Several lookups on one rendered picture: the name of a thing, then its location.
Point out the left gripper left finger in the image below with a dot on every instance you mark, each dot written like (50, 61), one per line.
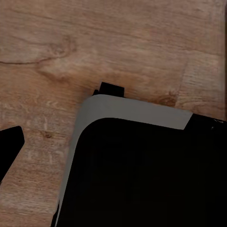
(11, 142)

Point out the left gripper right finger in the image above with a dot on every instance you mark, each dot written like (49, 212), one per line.
(219, 140)

